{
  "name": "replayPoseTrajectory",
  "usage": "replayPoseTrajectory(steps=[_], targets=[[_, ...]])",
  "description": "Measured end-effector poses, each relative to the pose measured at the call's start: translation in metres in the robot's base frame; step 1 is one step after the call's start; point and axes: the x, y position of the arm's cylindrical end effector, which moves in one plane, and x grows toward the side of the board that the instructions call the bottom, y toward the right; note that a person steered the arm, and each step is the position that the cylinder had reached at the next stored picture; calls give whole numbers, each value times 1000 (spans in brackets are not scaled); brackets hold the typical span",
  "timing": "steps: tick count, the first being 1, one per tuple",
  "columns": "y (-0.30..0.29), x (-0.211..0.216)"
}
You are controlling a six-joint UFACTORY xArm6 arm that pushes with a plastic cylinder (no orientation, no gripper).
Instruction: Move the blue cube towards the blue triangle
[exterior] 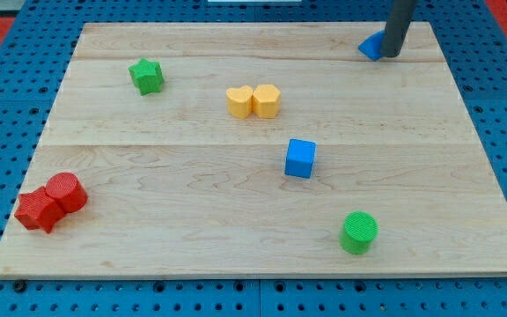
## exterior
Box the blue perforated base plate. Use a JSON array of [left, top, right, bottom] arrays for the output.
[[0, 0, 507, 316]]

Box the red cylinder block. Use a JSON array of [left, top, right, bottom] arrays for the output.
[[46, 172, 88, 213]]

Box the yellow heart block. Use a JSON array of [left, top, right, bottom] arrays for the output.
[[226, 85, 254, 119]]

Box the wooden board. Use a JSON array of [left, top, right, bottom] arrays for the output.
[[0, 22, 507, 280]]

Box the green cylinder block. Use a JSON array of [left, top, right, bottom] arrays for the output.
[[339, 210, 378, 254]]

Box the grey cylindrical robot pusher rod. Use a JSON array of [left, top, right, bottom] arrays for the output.
[[379, 0, 417, 58]]

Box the green star block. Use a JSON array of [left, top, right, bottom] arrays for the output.
[[129, 58, 164, 96]]

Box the red star block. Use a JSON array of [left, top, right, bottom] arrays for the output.
[[14, 186, 66, 233]]

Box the blue triangle block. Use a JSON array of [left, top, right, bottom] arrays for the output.
[[358, 30, 385, 61]]

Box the blue cube block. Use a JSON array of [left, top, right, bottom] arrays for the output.
[[284, 138, 316, 179]]

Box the yellow pentagon block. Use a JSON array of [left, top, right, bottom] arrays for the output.
[[253, 85, 281, 119]]

